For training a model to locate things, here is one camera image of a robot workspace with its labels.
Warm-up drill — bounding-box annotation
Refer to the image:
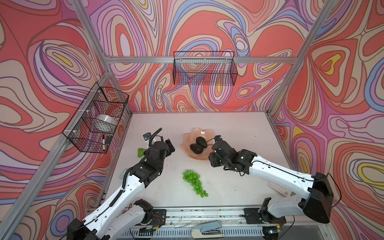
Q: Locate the dark avocado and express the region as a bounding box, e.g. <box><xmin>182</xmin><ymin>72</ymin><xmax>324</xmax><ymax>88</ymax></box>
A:
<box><xmin>196</xmin><ymin>136</ymin><xmax>208</xmax><ymax>149</ymax></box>
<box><xmin>190</xmin><ymin>144</ymin><xmax>204</xmax><ymax>155</ymax></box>

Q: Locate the green grape bunch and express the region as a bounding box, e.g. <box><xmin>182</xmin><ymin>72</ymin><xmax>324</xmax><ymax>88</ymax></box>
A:
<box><xmin>183</xmin><ymin>170</ymin><xmax>209</xmax><ymax>198</ymax></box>

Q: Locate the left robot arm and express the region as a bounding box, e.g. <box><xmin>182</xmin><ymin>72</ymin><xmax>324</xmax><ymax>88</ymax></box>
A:
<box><xmin>63</xmin><ymin>128</ymin><xmax>175</xmax><ymax>240</ymax></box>

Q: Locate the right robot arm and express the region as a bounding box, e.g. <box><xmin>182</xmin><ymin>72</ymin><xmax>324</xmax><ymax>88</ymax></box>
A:
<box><xmin>209</xmin><ymin>136</ymin><xmax>334</xmax><ymax>224</ymax></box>

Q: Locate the pink lotus fruit bowl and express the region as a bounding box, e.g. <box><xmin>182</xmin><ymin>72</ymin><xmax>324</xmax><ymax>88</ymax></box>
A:
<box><xmin>182</xmin><ymin>129</ymin><xmax>216</xmax><ymax>161</ymax></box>

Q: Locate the green candy packet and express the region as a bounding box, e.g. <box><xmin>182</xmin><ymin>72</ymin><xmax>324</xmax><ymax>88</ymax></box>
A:
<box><xmin>137</xmin><ymin>148</ymin><xmax>147</xmax><ymax>158</ymax></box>

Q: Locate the silver tape roll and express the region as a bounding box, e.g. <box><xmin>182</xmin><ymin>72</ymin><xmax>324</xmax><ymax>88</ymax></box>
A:
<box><xmin>96</xmin><ymin>114</ymin><xmax>118</xmax><ymax>128</ymax></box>

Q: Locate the white calculator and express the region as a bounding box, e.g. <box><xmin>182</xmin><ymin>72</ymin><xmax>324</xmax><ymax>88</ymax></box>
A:
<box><xmin>268</xmin><ymin>181</ymin><xmax>292</xmax><ymax>197</ymax></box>

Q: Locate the light blue stapler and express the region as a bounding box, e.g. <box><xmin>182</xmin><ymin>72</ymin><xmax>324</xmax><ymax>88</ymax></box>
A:
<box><xmin>191</xmin><ymin>221</ymin><xmax>224</xmax><ymax>240</ymax></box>

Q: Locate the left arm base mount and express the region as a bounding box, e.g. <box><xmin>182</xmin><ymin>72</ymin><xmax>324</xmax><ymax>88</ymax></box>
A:
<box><xmin>134</xmin><ymin>199</ymin><xmax>167</xmax><ymax>228</ymax></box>

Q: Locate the side wire basket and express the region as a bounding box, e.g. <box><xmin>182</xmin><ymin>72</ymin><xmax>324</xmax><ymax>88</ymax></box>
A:
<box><xmin>63</xmin><ymin>83</ymin><xmax>129</xmax><ymax>154</ymax></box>

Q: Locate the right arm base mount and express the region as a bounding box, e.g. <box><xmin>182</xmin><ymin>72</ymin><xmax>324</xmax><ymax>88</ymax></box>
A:
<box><xmin>243</xmin><ymin>197</ymin><xmax>287</xmax><ymax>225</ymax></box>

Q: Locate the back wire basket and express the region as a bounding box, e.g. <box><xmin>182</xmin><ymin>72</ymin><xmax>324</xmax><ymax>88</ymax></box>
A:
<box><xmin>173</xmin><ymin>50</ymin><xmax>238</xmax><ymax>86</ymax></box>

